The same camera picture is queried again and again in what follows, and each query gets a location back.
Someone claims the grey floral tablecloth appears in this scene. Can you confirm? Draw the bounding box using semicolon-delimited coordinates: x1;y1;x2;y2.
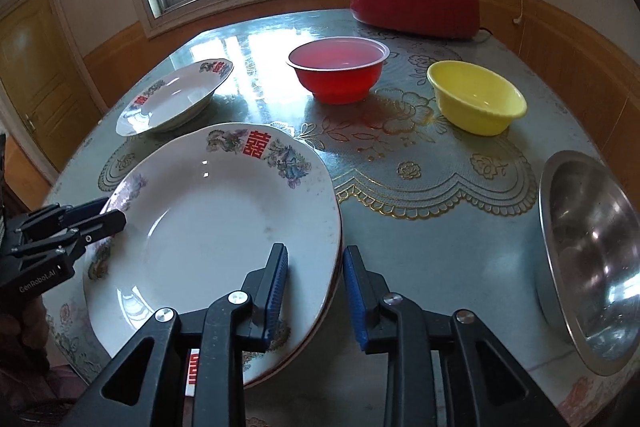
42;9;636;427

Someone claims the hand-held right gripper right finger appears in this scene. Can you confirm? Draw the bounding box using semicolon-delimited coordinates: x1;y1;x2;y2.
341;245;568;427

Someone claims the red plastic bowl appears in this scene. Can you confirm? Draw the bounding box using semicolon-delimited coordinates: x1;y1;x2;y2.
286;36;389;105

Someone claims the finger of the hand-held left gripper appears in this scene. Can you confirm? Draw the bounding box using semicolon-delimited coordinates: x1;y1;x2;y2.
59;198;114;228
75;209;127;248

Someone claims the large white floral plate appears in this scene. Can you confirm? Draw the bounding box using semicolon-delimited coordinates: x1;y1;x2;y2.
82;123;343;389
240;202;346;390

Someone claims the yellow wooden door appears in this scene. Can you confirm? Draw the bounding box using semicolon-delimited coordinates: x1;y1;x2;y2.
0;0;108;185

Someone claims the stainless steel bowl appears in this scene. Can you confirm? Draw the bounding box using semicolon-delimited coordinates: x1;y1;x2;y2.
535;150;640;377

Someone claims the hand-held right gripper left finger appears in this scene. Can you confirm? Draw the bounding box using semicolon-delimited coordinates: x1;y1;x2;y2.
60;243;291;427

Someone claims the yellow plastic bowl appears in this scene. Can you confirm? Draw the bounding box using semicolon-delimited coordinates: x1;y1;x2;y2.
426;60;528;136

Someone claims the red electric cooking pot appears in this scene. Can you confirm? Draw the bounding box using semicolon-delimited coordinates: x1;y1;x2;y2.
350;0;482;40

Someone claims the small white floral plate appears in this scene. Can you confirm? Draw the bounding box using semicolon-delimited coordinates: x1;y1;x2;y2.
116;59;235;138

